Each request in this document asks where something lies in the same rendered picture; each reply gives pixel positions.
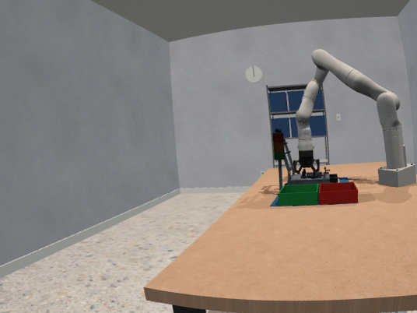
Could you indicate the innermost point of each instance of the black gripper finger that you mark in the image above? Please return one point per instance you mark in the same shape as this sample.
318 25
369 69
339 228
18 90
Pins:
318 165
295 163

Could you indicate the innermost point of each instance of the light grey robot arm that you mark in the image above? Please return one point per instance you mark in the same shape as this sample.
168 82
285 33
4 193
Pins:
387 106

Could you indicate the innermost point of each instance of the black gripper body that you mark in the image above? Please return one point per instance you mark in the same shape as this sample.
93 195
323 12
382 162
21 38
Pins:
306 156

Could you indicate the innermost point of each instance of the red bin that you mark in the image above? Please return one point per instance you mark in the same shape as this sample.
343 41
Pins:
338 195

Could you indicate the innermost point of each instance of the green open tray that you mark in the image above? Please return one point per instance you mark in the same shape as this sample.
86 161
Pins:
305 195

